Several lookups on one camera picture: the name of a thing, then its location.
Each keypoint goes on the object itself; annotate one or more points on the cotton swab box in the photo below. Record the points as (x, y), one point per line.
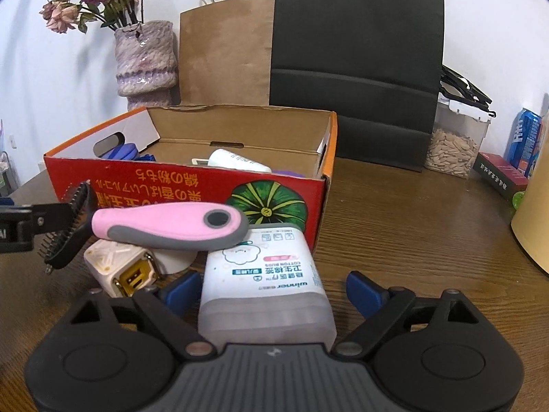
(261, 292)

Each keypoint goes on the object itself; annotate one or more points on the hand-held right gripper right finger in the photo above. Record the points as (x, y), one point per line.
(364, 289)

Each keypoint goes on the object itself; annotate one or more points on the cream cube charger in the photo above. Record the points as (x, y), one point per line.
(107, 261)

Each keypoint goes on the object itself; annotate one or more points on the small purple item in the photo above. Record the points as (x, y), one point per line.
(288, 173)

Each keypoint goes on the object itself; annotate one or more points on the clear container of seeds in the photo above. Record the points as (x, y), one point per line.
(454, 150)

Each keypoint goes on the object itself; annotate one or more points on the small white bottle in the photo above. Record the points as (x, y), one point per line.
(176, 261)

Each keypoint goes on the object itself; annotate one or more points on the black glasses pile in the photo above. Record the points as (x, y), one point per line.
(465, 90)

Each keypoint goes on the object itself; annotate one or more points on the small green item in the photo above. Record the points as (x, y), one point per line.
(519, 199)

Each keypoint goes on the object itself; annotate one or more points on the white digital display device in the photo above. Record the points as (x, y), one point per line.
(200, 162)

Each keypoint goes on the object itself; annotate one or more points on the mottled pink ceramic vase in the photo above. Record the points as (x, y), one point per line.
(146, 64)

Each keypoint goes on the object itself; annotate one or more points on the white plastic tube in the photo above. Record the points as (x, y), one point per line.
(238, 161)

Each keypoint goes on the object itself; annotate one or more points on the blue round lid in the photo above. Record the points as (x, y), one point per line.
(122, 151)

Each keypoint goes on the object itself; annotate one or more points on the beige cylinder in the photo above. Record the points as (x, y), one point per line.
(534, 223)

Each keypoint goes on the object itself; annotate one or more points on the black paper bag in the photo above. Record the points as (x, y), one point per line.
(356, 51)

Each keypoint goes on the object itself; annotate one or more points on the brown paper bag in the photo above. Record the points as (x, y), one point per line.
(227, 51)

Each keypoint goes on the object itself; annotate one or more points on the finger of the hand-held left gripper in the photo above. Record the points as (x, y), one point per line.
(51, 216)

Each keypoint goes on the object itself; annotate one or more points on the red cardboard box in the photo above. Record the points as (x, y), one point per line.
(128, 180)

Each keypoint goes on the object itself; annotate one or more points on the blue round toothed container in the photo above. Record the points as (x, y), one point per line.
(146, 157)

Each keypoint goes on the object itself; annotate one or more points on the blue drink can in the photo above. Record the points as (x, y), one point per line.
(523, 141)

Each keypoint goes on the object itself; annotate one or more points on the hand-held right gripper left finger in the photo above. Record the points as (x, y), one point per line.
(184, 289)

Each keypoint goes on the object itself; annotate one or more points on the dark red flat box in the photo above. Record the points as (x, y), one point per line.
(499, 176)

